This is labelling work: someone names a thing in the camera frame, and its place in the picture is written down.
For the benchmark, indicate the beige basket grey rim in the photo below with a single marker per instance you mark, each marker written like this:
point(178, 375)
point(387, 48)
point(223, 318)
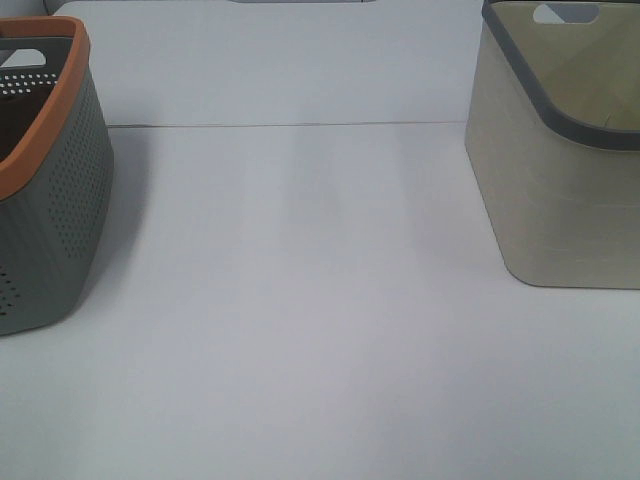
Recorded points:
point(553, 139)

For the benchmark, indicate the brown towel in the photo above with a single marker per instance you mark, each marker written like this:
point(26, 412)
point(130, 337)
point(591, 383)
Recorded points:
point(17, 115)

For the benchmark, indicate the grey perforated basket orange rim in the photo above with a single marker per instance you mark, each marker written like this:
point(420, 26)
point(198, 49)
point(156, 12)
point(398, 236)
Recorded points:
point(56, 183)

